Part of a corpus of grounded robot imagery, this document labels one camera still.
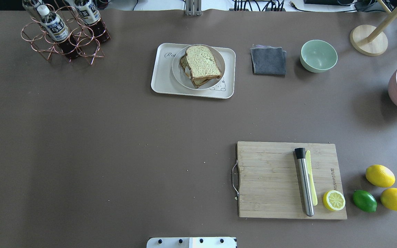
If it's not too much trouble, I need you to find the wooden cup stand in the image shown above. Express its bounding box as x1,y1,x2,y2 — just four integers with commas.
349,0,397,56

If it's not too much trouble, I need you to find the copper wire bottle rack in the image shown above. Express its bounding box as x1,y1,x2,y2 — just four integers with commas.
21,0,110,65

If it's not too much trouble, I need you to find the half lemon slice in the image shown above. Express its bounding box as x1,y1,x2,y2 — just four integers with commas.
323,190,346,211

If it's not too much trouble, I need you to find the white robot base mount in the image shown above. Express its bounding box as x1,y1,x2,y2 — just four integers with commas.
146,237,237,248

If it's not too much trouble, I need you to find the cream rabbit tray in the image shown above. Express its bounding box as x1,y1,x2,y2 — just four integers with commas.
151,43,236,99

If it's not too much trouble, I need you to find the green lime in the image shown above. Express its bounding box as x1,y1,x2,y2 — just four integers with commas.
352,190,377,213

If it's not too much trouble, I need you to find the bread slice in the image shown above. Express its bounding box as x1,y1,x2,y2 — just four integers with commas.
180,55,222,89
185,45,222,80

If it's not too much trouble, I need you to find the steel muddler black tip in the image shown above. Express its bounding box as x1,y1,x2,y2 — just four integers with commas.
294,147,315,217

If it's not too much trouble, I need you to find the grey folded cloth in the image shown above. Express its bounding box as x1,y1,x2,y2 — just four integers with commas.
250,44,287,75

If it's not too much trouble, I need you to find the green bowl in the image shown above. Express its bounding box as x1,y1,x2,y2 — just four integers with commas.
300,40,338,73

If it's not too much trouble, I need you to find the yellow plastic knife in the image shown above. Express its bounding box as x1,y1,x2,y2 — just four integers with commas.
305,150,318,206

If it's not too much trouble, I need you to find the tea bottle top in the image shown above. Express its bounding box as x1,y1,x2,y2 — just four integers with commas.
74,0,110,43

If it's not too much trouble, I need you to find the white round plate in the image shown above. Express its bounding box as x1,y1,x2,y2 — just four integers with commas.
172,44,226,91

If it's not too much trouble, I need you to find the wooden cutting board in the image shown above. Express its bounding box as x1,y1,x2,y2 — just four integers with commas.
236,141,348,220

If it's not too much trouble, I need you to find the yellow lemon upper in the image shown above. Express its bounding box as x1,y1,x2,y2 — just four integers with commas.
365,164,396,187

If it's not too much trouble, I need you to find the tea bottle lower left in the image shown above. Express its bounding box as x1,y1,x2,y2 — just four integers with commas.
37,5,79,59

